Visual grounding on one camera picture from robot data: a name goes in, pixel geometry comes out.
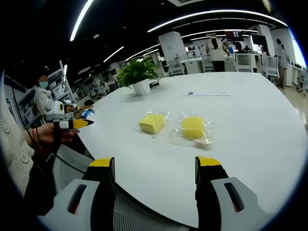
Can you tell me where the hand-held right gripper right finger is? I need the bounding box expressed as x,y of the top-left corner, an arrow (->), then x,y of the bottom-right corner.
194,155 -> 277,231

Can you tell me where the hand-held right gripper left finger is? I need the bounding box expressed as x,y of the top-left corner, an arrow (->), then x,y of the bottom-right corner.
37,156 -> 116,231

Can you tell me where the rectangular yellow silicone block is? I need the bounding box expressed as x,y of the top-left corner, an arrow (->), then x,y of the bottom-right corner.
133,110 -> 170,139

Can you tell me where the round yellow silicone block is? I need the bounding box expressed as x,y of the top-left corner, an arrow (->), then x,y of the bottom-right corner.
167,113 -> 216,151

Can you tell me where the person's left hand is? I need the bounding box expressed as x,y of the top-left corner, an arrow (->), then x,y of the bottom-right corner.
24,124 -> 80,148

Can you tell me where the blue and white packet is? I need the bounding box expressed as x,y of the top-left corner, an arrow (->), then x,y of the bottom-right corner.
80,107 -> 97,119

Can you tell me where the white shelving rack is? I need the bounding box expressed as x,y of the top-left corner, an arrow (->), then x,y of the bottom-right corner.
47,60 -> 76,102

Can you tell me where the person's dark garment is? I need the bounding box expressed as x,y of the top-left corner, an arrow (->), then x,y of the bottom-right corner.
23,144 -> 64,217

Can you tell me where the white plant pot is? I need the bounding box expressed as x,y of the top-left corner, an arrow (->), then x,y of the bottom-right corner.
131,80 -> 152,96

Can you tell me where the green leafy plant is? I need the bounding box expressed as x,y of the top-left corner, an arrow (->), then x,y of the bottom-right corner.
116,56 -> 161,89

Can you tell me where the wide ceiling light strip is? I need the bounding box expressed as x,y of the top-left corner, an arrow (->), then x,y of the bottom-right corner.
69,0 -> 95,42

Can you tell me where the white cabinet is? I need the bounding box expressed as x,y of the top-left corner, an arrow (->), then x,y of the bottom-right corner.
186,57 -> 205,74

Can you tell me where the white office chair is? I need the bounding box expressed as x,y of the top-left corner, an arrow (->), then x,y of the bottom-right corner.
267,55 -> 280,77
235,52 -> 256,73

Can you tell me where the hanging display screen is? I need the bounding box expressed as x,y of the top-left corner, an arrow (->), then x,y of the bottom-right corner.
225,30 -> 244,42

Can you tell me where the thin ceiling light strip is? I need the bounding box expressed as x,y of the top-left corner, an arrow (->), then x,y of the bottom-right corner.
147,9 -> 288,33

